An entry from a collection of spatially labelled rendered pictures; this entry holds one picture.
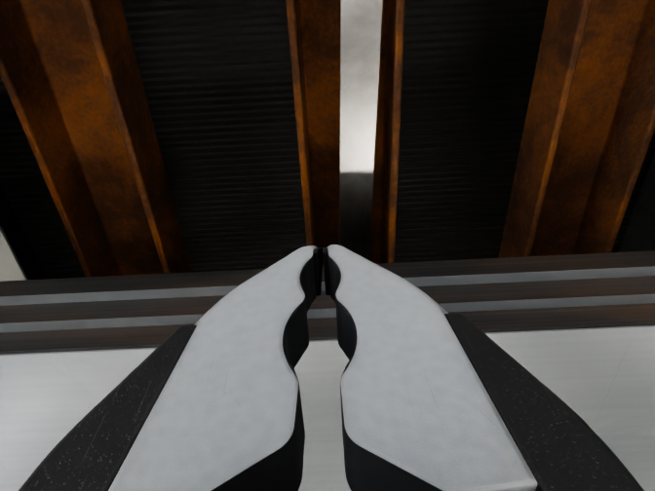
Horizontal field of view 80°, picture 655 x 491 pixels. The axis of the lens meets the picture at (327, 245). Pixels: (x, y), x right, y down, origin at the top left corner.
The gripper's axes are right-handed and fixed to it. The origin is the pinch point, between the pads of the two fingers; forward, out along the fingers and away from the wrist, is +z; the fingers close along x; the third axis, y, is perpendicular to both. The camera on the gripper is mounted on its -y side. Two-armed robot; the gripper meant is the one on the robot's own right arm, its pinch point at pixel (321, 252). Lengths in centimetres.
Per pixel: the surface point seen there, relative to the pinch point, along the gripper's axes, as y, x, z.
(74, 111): -0.7, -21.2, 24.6
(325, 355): 10.3, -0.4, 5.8
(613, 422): 17.4, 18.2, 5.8
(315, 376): 12.0, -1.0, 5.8
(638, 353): 11.2, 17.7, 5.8
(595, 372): 12.6, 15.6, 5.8
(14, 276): 58, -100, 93
